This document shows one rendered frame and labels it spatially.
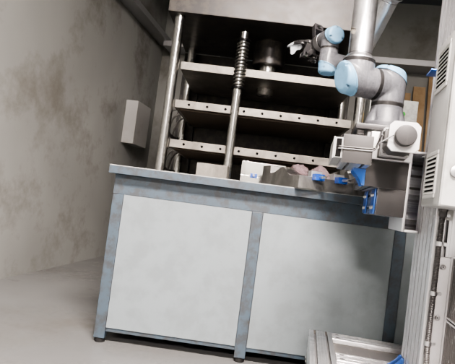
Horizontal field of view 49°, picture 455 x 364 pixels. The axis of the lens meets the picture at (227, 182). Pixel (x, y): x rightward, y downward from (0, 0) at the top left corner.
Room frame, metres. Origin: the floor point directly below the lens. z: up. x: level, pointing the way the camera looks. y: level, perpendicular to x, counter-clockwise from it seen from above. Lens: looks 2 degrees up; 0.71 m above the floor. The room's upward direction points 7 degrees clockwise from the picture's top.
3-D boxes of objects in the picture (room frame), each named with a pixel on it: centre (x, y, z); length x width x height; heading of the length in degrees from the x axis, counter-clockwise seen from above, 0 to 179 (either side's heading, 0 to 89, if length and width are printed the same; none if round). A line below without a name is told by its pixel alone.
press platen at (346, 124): (3.42, -0.18, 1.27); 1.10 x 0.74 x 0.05; 87
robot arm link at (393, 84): (1.82, -0.54, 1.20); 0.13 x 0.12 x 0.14; 106
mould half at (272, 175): (2.39, -0.37, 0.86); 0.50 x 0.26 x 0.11; 15
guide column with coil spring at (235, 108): (3.04, 0.01, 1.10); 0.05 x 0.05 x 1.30
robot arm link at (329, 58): (2.05, -0.37, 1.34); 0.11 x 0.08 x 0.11; 106
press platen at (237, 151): (3.42, -0.18, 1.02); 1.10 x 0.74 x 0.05; 87
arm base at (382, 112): (1.82, -0.55, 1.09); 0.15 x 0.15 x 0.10
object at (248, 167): (3.29, -0.22, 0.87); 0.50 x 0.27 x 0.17; 177
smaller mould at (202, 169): (2.48, 0.08, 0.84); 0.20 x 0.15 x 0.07; 177
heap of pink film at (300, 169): (2.39, -0.37, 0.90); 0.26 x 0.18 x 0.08; 15
